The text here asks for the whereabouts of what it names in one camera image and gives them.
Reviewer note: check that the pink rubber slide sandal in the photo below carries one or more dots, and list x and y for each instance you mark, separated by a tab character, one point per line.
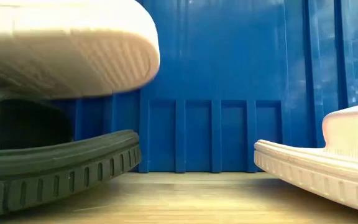
61	53
331	174

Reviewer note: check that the blue plastic bin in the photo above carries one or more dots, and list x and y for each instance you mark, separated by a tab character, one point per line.
216	62

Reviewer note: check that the black rubber slide sandal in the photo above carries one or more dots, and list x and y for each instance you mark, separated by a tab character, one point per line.
73	168

